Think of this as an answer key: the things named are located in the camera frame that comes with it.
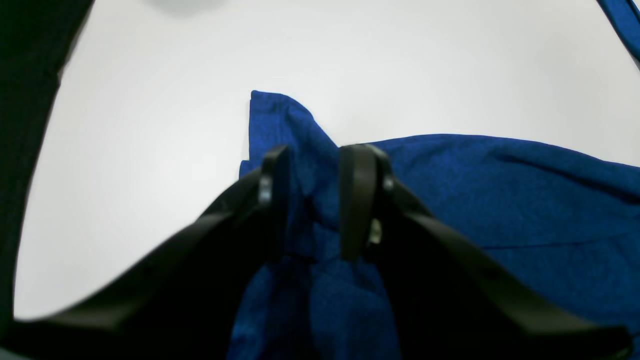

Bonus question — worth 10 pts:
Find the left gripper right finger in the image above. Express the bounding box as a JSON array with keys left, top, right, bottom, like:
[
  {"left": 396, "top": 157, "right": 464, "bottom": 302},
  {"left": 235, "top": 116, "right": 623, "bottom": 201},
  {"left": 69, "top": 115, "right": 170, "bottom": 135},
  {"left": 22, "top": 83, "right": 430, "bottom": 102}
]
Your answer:
[{"left": 339, "top": 145, "right": 633, "bottom": 360}]

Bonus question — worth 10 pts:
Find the blue long-sleeve T-shirt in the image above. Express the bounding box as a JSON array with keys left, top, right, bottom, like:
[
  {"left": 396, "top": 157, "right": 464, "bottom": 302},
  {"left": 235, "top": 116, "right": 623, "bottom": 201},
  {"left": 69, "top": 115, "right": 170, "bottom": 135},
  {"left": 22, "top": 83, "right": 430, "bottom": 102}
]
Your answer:
[{"left": 227, "top": 0, "right": 639, "bottom": 360}]

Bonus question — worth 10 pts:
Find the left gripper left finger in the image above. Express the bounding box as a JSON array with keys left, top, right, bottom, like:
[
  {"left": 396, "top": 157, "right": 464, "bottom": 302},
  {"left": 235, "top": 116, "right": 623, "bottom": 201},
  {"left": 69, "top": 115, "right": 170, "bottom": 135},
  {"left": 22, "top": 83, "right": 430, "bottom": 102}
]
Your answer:
[{"left": 1, "top": 145, "right": 290, "bottom": 360}]

